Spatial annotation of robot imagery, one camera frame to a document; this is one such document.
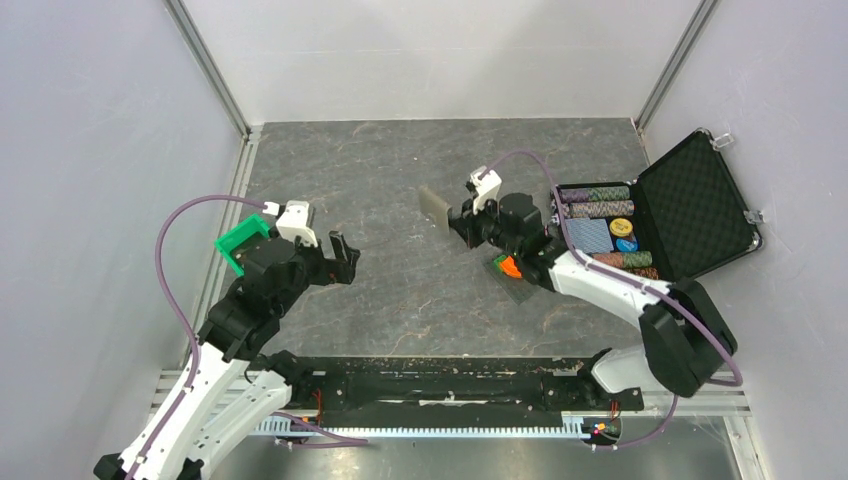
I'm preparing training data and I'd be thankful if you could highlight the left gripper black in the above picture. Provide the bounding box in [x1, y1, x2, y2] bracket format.
[274, 229, 361, 315]

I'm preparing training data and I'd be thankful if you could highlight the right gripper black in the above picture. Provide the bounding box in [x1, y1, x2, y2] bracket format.
[452, 191, 523, 257]

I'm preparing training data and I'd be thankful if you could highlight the grey card holder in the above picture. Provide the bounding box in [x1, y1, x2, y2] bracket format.
[418, 185, 451, 234]

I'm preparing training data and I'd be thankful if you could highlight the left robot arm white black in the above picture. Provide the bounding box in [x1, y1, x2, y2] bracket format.
[94, 231, 361, 479]

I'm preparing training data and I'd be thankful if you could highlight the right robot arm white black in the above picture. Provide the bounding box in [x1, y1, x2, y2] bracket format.
[431, 193, 741, 408]

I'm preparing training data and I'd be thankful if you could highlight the blue playing card deck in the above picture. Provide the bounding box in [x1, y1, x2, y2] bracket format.
[565, 218, 614, 254]

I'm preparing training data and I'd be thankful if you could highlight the green toy piece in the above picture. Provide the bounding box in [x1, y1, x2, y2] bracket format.
[493, 255, 506, 272]

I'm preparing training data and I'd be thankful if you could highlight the orange curved block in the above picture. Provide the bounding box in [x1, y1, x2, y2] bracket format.
[502, 256, 523, 279]

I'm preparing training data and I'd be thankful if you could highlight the green plastic bin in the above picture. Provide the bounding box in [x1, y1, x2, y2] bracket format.
[214, 214, 271, 277]

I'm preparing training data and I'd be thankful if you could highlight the top poker chip row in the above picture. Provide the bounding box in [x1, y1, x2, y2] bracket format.
[558, 186, 631, 203]

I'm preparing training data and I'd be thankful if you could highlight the poker chip row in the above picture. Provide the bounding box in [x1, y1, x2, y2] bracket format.
[627, 267, 661, 280]
[558, 186, 631, 203]
[564, 200, 635, 218]
[591, 251, 653, 269]

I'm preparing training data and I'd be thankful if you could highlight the yellow dealer button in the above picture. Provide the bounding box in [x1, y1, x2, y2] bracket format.
[609, 218, 634, 238]

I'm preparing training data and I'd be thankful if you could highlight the blue round chip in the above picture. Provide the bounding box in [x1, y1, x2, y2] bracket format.
[615, 238, 639, 253]

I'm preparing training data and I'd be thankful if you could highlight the bottom poker chip row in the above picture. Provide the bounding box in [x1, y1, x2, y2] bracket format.
[627, 267, 661, 280]

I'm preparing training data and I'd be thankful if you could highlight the black poker chip case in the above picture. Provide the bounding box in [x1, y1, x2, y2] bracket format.
[550, 129, 763, 282]

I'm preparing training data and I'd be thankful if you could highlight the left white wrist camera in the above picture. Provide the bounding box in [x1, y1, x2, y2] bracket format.
[275, 200, 319, 247]

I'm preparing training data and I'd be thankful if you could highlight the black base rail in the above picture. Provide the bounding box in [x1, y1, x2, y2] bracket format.
[250, 351, 644, 429]

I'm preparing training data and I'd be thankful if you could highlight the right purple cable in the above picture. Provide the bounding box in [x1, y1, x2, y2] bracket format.
[486, 149, 745, 389]

